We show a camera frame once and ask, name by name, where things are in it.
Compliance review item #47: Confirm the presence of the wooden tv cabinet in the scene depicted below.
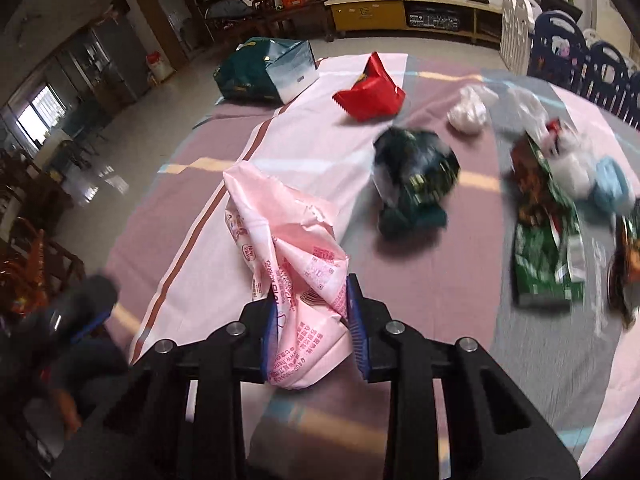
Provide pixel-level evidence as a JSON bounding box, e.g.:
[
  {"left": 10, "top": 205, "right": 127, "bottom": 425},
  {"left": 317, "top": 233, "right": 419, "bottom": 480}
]
[{"left": 326, "top": 0, "right": 502, "bottom": 46}]

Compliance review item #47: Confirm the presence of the dark green gift bag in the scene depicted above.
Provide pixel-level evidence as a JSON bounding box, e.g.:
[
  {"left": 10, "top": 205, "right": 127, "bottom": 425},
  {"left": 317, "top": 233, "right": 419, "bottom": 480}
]
[{"left": 214, "top": 37, "right": 319, "bottom": 105}]

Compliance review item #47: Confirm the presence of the green snack wrapper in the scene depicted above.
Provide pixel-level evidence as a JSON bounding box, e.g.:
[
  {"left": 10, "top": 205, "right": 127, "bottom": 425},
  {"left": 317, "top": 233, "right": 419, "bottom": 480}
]
[{"left": 511, "top": 133, "right": 586, "bottom": 310}]

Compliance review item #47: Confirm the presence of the white plastic bag wad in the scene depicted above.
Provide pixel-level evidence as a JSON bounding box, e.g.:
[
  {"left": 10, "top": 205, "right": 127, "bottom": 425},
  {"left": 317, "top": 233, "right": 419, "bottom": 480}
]
[{"left": 508, "top": 88, "right": 597, "bottom": 200}]

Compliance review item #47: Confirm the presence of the blue white baby fence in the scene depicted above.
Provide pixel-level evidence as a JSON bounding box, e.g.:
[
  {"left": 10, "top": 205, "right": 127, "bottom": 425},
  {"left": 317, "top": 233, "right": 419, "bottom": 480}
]
[{"left": 500, "top": 0, "right": 639, "bottom": 128}]

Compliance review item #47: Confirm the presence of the light blue face mask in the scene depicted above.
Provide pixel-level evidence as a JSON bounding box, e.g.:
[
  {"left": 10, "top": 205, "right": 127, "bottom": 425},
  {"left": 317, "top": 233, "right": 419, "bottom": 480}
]
[{"left": 591, "top": 156, "right": 636, "bottom": 216}]

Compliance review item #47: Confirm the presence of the dark wooden armchair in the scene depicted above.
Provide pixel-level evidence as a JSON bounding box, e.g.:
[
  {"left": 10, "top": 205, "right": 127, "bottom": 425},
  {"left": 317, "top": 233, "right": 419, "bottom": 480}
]
[{"left": 201, "top": 0, "right": 335, "bottom": 44}]

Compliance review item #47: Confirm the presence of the plaid tablecloth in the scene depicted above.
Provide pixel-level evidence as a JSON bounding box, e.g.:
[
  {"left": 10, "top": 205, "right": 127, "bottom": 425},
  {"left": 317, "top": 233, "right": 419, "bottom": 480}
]
[{"left": 107, "top": 53, "right": 639, "bottom": 479}]

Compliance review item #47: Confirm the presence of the pink plastic bag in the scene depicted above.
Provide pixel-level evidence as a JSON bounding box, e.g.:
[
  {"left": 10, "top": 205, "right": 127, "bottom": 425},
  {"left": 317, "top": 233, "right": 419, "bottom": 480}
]
[{"left": 224, "top": 162, "right": 352, "bottom": 389}]

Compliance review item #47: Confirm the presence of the white tissue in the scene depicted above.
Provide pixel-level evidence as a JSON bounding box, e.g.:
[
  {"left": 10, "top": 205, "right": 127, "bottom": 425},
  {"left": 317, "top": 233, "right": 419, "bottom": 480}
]
[{"left": 447, "top": 84, "right": 499, "bottom": 136}]

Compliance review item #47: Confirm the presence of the dark green wrapper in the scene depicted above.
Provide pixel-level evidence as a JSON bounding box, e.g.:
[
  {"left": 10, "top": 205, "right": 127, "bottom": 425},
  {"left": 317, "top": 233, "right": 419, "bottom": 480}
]
[{"left": 372, "top": 127, "right": 460, "bottom": 240}]

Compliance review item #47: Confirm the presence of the green brown snack pouch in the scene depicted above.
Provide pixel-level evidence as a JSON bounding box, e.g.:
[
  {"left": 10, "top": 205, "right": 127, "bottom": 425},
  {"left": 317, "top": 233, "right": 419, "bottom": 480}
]
[{"left": 606, "top": 216, "right": 639, "bottom": 330}]

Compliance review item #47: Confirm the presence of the red paper bag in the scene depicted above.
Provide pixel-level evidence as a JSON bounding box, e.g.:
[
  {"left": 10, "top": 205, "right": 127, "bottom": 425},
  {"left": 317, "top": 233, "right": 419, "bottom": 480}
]
[{"left": 332, "top": 52, "right": 406, "bottom": 122}]

